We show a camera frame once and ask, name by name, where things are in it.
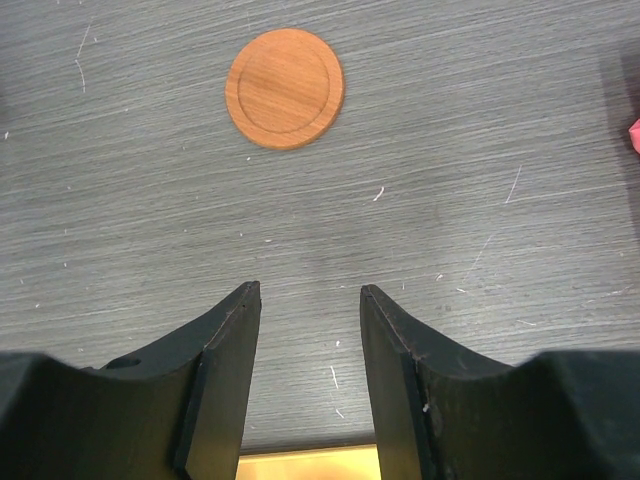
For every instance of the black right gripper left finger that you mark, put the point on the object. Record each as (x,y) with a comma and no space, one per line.
(182,399)

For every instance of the yellow plastic tray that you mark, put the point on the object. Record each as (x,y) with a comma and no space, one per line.
(354,462)

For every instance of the light wooden coaster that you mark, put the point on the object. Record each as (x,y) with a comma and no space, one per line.
(285,89)

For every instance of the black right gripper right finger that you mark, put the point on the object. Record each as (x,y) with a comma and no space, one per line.
(435,403)

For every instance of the pink patterned plastic package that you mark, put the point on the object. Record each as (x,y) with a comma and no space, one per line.
(634,136)

